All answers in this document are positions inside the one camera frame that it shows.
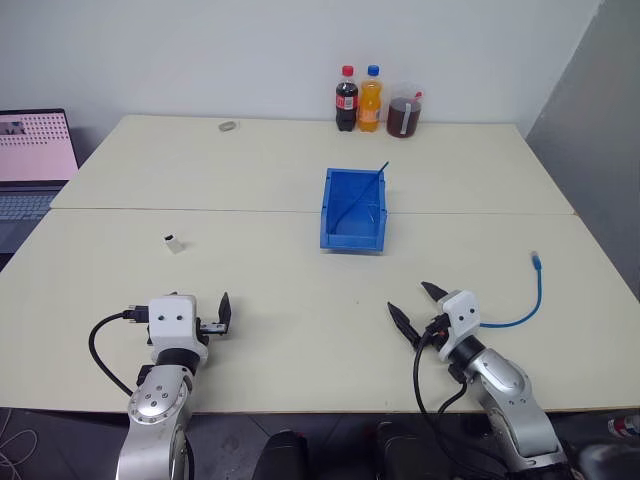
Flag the red white blue can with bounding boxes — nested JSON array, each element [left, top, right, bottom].
[[606, 413, 640, 440]]

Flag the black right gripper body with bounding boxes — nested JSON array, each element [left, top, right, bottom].
[[423, 313, 454, 350]]

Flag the cola bottle red cap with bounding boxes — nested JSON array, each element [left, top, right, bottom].
[[334, 64, 361, 133]]

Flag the clear jug with dark liquid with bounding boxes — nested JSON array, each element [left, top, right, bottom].
[[385, 81, 426, 140]]

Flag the blue plastic storage bin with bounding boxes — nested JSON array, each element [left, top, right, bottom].
[[318, 167, 391, 253]]

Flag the open laptop computer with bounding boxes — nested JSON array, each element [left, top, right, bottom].
[[0, 107, 82, 255]]

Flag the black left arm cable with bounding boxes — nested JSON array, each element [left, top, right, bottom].
[[88, 302, 152, 398]]

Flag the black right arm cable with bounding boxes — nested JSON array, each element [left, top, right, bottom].
[[412, 324, 507, 472]]

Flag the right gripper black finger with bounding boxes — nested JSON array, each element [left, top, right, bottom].
[[386, 301, 422, 347], [420, 281, 452, 302]]

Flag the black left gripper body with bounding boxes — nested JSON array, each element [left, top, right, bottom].
[[196, 317, 232, 346]]

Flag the blue Ethernet cable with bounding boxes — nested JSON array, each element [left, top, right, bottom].
[[479, 251, 547, 330]]

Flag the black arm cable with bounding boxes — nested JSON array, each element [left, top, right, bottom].
[[412, 324, 507, 472], [88, 302, 152, 398]]

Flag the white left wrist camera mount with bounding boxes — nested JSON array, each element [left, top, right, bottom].
[[147, 294, 211, 359]]

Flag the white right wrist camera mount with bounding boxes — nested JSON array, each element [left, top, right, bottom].
[[435, 289, 482, 362]]

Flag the orange soda bottle blue cap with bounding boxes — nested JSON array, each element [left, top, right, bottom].
[[357, 64, 386, 134]]

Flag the thin white wires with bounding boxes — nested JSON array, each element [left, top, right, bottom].
[[0, 408, 40, 480]]

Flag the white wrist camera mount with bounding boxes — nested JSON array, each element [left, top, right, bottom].
[[435, 289, 482, 362], [147, 294, 211, 359]]

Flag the dark rounded shape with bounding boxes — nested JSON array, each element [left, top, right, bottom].
[[373, 421, 431, 480], [248, 428, 310, 480]]

